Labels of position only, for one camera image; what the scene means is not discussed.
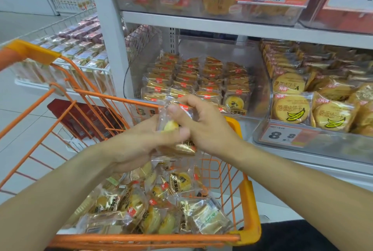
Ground rows of egg yolk packets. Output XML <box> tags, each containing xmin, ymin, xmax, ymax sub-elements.
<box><xmin>141</xmin><ymin>51</ymin><xmax>254</xmax><ymax>116</ymax></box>

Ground white wire rack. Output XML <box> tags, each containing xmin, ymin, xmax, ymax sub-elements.
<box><xmin>0</xmin><ymin>7</ymin><xmax>117</xmax><ymax>98</ymax></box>

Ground white metal store shelf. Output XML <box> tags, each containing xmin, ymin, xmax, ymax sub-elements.
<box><xmin>87</xmin><ymin>0</ymin><xmax>373</xmax><ymax>202</ymax></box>

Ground pile of pastry packets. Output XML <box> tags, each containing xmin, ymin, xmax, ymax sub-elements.
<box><xmin>64</xmin><ymin>160</ymin><xmax>234</xmax><ymax>235</ymax></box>

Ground egg yolk pastry packets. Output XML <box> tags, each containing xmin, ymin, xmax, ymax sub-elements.
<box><xmin>157</xmin><ymin>103</ymin><xmax>199</xmax><ymax>157</ymax></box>

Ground person's left forearm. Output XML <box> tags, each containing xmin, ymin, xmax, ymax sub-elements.
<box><xmin>0</xmin><ymin>143</ymin><xmax>123</xmax><ymax>251</ymax></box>

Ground person's right leg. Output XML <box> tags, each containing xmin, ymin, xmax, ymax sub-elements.
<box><xmin>233</xmin><ymin>220</ymin><xmax>340</xmax><ymax>251</ymax></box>

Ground person's right hand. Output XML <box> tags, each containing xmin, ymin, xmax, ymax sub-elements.
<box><xmin>167</xmin><ymin>95</ymin><xmax>248</xmax><ymax>158</ymax></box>

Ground pile of golden cake packets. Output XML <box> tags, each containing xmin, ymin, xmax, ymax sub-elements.
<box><xmin>202</xmin><ymin>0</ymin><xmax>238</xmax><ymax>15</ymax></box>

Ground red box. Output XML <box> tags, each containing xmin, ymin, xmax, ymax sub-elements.
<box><xmin>47</xmin><ymin>98</ymin><xmax>124</xmax><ymax>141</ymax></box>

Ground group of banana biscuit packets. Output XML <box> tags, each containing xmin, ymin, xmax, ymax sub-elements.
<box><xmin>259</xmin><ymin>39</ymin><xmax>373</xmax><ymax>137</ymax></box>

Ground egg-yolk pastry packet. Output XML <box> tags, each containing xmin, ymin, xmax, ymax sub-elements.
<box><xmin>189</xmin><ymin>200</ymin><xmax>232</xmax><ymax>235</ymax></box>

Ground person's left hand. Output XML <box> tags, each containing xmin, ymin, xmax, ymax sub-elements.
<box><xmin>102</xmin><ymin>115</ymin><xmax>192</xmax><ymax>174</ymax></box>

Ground red carton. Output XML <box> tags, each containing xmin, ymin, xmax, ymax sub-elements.
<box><xmin>312</xmin><ymin>0</ymin><xmax>373</xmax><ymax>34</ymax></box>

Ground person's right forearm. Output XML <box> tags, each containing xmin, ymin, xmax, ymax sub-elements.
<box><xmin>233</xmin><ymin>143</ymin><xmax>373</xmax><ymax>251</ymax></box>

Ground orange shopping cart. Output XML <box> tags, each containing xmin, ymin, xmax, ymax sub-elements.
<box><xmin>0</xmin><ymin>39</ymin><xmax>262</xmax><ymax>251</ymax></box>

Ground group of silver boxed cakes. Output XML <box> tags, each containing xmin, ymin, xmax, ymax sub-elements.
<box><xmin>13</xmin><ymin>13</ymin><xmax>116</xmax><ymax>96</ymax></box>

